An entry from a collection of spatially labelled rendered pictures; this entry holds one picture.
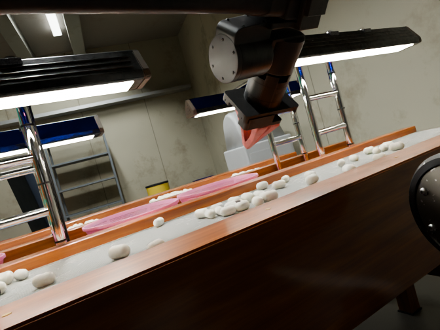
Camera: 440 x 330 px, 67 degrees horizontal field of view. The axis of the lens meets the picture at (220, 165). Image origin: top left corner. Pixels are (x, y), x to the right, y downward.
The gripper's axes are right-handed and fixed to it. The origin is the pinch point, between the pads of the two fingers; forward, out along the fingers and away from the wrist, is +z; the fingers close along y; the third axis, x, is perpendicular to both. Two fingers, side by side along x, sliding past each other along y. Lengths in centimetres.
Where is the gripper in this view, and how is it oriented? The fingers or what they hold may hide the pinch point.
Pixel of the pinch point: (247, 143)
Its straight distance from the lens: 57.3
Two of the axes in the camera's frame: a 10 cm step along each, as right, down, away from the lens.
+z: -1.9, 6.9, 6.9
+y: -8.5, 2.4, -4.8
